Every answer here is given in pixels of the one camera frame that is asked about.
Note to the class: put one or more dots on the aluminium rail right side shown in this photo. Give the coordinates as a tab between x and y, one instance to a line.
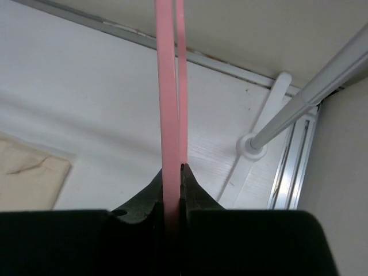
290	173

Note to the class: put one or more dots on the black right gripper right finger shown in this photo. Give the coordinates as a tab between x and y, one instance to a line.
193	198

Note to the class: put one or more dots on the beige trousers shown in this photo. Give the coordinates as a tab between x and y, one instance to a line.
31	179

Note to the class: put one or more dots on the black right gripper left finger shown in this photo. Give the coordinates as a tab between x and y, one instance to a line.
143	226

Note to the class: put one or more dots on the white clothes rack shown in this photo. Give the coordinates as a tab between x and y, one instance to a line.
253	146

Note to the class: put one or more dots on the pink plastic hanger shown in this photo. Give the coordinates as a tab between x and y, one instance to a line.
173	105

